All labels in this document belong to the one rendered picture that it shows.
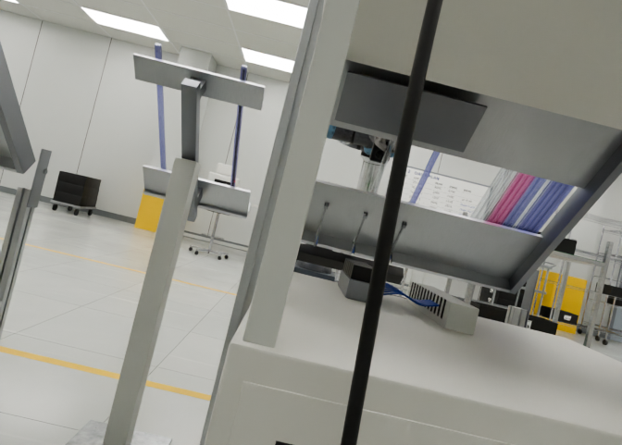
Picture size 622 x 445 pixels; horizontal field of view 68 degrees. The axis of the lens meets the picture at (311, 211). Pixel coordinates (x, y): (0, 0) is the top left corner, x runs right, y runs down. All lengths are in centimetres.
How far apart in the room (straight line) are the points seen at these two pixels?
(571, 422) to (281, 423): 26
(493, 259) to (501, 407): 97
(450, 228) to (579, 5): 86
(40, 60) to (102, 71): 106
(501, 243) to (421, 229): 22
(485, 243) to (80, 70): 832
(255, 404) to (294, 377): 4
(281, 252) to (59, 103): 878
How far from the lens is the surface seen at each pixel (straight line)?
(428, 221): 129
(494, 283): 146
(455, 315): 81
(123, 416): 144
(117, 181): 855
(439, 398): 45
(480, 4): 56
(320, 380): 43
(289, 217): 42
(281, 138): 83
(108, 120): 874
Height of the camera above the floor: 74
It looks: 1 degrees up
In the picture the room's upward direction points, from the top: 14 degrees clockwise
